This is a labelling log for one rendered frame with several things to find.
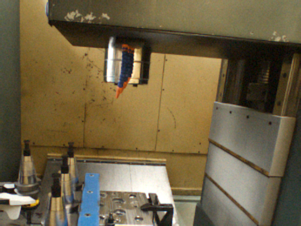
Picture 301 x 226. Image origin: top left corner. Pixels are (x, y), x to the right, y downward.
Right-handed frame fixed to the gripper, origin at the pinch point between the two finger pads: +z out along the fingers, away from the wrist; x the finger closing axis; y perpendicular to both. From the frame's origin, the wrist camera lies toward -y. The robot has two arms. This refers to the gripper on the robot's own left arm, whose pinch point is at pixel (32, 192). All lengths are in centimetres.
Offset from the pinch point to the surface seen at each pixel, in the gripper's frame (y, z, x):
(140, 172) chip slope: 40, 47, -124
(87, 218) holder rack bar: -2.8, 14.1, 16.6
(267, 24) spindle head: -42, 53, 0
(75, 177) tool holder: -4.4, 10.4, 0.2
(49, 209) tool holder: -7.4, 8.3, 22.2
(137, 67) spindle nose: -31.7, 27.2, -24.9
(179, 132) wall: 10, 75, -132
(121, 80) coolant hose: -27.6, 21.6, -13.7
